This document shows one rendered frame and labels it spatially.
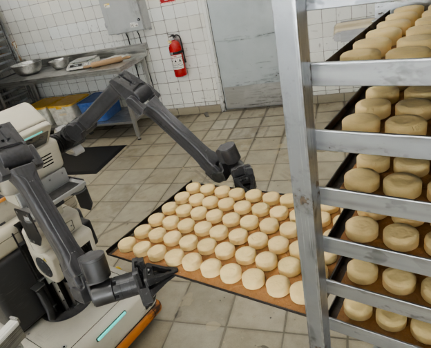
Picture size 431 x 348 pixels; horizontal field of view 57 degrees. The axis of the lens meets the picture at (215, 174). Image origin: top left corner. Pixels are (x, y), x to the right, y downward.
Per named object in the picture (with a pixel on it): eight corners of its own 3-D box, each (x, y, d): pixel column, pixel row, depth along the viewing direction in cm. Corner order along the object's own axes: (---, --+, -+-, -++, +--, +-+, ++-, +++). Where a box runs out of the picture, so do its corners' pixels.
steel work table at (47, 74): (16, 148, 530) (-17, 77, 485) (49, 128, 589) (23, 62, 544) (141, 141, 468) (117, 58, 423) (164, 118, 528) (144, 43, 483)
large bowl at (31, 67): (8, 80, 495) (3, 68, 488) (28, 71, 527) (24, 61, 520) (32, 76, 482) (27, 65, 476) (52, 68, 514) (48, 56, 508)
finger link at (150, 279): (177, 270, 91) (137, 282, 90) (184, 293, 94) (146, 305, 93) (174, 253, 97) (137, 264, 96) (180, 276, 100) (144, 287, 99)
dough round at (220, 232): (229, 228, 105) (228, 223, 105) (228, 240, 101) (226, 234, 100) (211, 231, 106) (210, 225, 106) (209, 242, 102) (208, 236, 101)
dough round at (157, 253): (155, 248, 105) (153, 242, 104) (171, 250, 103) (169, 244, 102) (145, 261, 101) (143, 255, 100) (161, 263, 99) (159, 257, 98)
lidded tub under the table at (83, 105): (81, 123, 495) (74, 104, 483) (99, 110, 534) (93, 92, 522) (108, 121, 483) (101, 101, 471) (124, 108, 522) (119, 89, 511)
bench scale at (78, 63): (67, 72, 467) (64, 64, 463) (79, 65, 494) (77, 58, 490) (90, 68, 460) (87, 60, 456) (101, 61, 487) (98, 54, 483)
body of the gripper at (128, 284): (139, 271, 89) (107, 280, 88) (151, 305, 93) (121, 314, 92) (139, 255, 95) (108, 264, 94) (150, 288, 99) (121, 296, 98)
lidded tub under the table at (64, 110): (52, 126, 510) (45, 107, 498) (72, 112, 549) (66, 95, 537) (77, 124, 497) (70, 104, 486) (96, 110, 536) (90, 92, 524)
